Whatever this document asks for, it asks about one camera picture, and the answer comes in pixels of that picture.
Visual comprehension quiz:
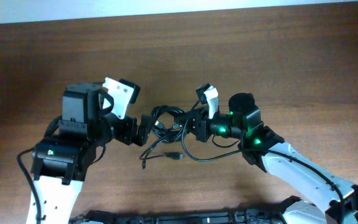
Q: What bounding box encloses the thick black cable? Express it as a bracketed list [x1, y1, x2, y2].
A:
[139, 105, 186, 169]

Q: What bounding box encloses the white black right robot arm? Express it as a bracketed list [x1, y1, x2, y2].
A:
[175, 93, 358, 223]

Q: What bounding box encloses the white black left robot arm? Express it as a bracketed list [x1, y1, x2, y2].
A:
[24, 78, 148, 223]

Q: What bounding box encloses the right camera black cable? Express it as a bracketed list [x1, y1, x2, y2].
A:
[180, 100, 345, 215]

